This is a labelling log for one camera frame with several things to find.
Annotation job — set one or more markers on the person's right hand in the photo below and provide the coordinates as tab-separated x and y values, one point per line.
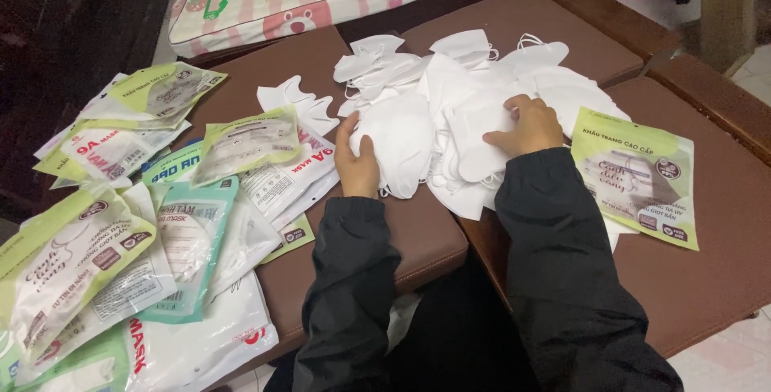
533	130

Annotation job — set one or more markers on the person's left hand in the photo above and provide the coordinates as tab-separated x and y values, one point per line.
358	169

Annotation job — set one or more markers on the white round face mask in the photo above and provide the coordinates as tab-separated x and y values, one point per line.
400	139

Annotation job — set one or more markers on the small stack of white masks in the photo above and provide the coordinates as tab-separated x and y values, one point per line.
298	100

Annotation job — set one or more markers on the brown leather seat cushion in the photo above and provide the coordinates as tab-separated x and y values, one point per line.
717	247
530	24
415	241

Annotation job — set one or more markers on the pile of white masks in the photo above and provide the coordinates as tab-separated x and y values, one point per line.
446	79

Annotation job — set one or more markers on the green face mask packet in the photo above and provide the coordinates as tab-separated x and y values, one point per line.
638	181

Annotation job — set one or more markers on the person's black trousers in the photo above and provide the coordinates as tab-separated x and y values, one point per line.
458	332

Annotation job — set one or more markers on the brown cardboard box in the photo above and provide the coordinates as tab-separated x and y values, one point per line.
727	12

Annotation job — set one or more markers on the heap of mask packets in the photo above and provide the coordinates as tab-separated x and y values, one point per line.
120	229

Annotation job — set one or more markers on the dark wooden bench frame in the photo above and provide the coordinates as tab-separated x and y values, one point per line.
602	6

